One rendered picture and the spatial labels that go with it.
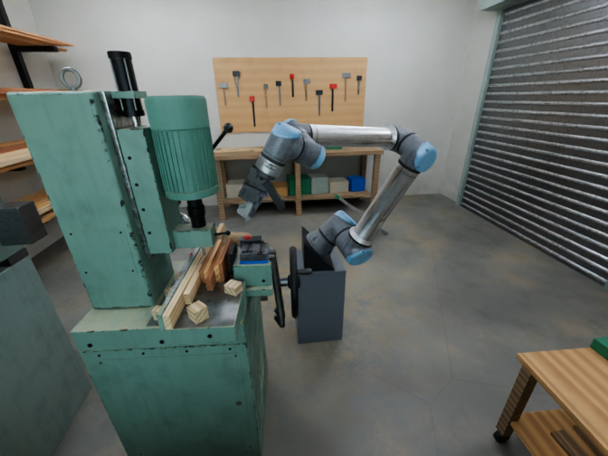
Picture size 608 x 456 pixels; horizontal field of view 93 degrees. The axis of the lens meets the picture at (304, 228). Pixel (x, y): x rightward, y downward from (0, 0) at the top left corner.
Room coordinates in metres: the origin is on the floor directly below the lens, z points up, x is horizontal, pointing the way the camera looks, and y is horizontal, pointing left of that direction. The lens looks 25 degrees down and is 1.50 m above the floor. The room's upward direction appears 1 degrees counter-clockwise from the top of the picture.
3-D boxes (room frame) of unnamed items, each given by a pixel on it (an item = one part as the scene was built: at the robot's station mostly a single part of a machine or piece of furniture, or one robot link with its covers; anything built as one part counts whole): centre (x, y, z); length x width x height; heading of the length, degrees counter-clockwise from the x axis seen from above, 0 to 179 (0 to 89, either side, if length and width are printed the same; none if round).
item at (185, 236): (0.96, 0.40, 1.03); 0.14 x 0.07 x 0.09; 93
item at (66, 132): (0.94, 0.67, 1.16); 0.22 x 0.22 x 0.72; 3
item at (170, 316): (0.92, 0.40, 0.92); 0.60 x 0.02 x 0.05; 3
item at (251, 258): (0.94, 0.19, 0.99); 0.13 x 0.11 x 0.06; 3
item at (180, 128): (0.96, 0.38, 1.35); 0.18 x 0.18 x 0.31
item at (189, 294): (1.01, 0.39, 0.92); 0.55 x 0.02 x 0.04; 3
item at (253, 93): (4.25, 0.12, 1.50); 2.00 x 0.04 x 0.90; 96
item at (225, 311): (0.93, 0.27, 0.87); 0.61 x 0.30 x 0.06; 3
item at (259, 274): (0.93, 0.19, 0.91); 0.15 x 0.14 x 0.09; 3
